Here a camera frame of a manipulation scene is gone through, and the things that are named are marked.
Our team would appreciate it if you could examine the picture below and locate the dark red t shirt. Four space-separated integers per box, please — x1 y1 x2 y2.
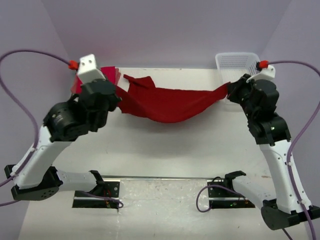
116 74 229 124

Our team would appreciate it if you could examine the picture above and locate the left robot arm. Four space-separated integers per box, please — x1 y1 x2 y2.
4 79 121 201

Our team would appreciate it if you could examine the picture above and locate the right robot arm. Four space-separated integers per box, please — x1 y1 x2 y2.
223 74 320 230

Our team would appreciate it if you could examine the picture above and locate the folded bright red shirt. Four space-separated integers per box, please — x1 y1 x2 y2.
70 66 116 95

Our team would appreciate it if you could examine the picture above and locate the folded light red shirt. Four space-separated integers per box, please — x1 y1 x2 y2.
115 68 122 85

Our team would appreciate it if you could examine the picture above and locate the white plastic basket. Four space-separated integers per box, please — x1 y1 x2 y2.
214 51 261 111

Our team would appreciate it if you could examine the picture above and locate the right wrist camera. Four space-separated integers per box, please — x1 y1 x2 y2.
246 60 276 83

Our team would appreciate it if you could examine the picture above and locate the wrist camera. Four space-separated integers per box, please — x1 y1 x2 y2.
246 60 276 83
68 54 106 84

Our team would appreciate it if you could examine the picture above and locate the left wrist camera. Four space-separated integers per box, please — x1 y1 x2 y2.
68 54 106 84

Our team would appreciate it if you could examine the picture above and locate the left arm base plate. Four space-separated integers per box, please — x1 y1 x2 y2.
73 178 121 201

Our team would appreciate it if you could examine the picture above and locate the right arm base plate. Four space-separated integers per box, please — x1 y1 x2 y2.
207 178 248 201

